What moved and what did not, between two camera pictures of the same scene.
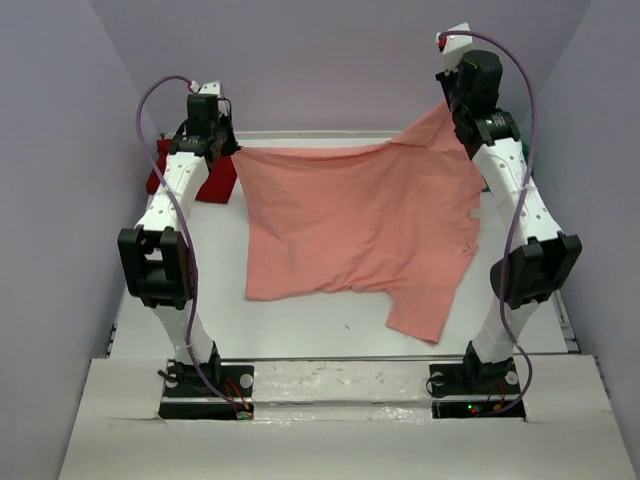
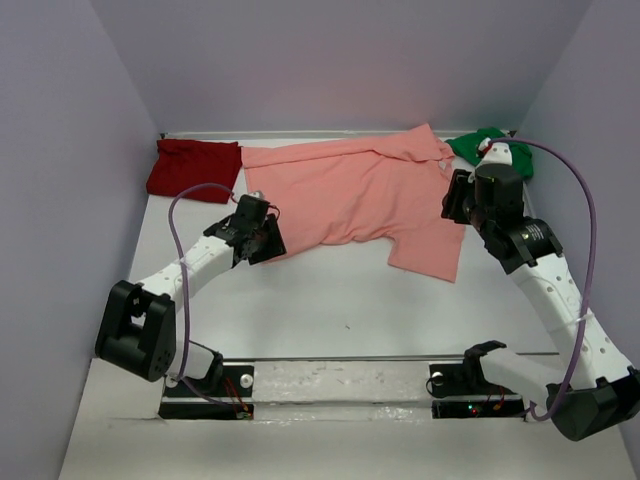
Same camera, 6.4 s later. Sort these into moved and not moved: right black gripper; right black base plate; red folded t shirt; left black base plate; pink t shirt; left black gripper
Moved: left black gripper; right black gripper; pink t shirt
Not moved: left black base plate; red folded t shirt; right black base plate
